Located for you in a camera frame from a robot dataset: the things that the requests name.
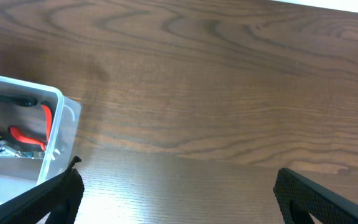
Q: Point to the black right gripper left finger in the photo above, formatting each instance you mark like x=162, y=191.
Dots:
x=58, y=199

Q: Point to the red handled pliers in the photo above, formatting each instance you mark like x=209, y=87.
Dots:
x=35, y=135

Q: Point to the small yellow precision screwdriver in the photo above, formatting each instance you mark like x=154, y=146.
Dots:
x=19, y=100

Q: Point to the clear plastic container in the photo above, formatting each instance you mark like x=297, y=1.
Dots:
x=18, y=175

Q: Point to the thin metal wrench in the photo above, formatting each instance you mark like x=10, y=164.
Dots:
x=29, y=154

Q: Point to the yellow black stubby screwdriver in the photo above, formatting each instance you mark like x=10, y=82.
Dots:
x=4, y=146

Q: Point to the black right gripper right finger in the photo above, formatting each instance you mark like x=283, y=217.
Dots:
x=301, y=200

